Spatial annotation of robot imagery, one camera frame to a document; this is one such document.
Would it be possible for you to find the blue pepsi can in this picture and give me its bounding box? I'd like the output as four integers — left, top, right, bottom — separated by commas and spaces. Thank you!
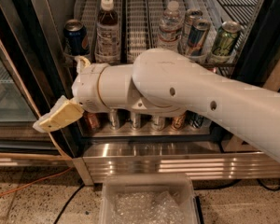
63, 19, 90, 56

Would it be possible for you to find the brown can bottom shelf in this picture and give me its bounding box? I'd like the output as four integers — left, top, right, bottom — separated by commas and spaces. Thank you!
84, 112, 101, 131

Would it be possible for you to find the black cable right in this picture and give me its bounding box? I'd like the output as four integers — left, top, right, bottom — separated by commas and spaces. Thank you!
194, 177, 280, 192

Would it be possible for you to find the green soda can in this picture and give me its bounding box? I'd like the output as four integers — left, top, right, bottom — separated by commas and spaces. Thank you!
208, 21, 241, 63

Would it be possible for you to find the clear water bottle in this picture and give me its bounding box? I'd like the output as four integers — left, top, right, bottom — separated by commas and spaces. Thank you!
157, 1, 182, 51

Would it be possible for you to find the orange gold can bottom shelf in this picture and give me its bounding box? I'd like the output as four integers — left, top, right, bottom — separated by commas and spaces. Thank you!
171, 113, 187, 130

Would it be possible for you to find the blue white can bottom shelf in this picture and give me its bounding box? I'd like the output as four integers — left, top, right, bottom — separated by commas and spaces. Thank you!
189, 113, 204, 129

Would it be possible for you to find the silver can rear top shelf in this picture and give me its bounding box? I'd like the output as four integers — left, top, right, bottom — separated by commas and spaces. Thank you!
181, 8, 203, 48

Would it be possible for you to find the white wire shelf rack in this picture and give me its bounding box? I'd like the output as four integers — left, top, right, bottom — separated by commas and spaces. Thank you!
63, 0, 241, 64

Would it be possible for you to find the orange cable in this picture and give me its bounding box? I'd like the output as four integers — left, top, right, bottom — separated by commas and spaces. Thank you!
0, 166, 74, 202

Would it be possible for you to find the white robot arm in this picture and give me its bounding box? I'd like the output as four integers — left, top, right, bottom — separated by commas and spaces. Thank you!
34, 49, 280, 163

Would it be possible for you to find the black cable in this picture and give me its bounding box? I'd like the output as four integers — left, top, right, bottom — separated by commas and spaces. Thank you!
194, 177, 280, 192
53, 184, 85, 224

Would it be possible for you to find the brown tea bottle white cap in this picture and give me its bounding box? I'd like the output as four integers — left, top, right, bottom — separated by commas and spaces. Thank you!
96, 0, 120, 63

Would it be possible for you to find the black cable left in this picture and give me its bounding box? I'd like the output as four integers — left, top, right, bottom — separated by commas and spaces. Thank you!
53, 184, 85, 224

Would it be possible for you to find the blue silver energy drink can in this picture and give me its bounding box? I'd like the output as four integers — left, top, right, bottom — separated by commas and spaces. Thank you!
184, 19, 210, 57

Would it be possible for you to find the silver can bottom shelf centre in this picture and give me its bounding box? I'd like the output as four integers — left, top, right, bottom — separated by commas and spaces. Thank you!
130, 112, 141, 130

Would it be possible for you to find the steel glass-door fridge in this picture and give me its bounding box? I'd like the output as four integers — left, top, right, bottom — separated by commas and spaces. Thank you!
0, 0, 280, 185

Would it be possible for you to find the silver can bottom shelf left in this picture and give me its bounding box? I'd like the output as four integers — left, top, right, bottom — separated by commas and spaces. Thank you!
108, 109, 120, 130

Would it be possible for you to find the clear plastic bin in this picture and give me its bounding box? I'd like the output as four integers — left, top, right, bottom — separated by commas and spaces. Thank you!
99, 174, 202, 224

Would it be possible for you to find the silver white can bottom shelf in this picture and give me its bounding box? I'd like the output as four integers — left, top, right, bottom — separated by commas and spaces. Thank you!
151, 116, 165, 131

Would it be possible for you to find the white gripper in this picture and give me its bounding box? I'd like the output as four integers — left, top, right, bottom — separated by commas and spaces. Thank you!
33, 56, 109, 133

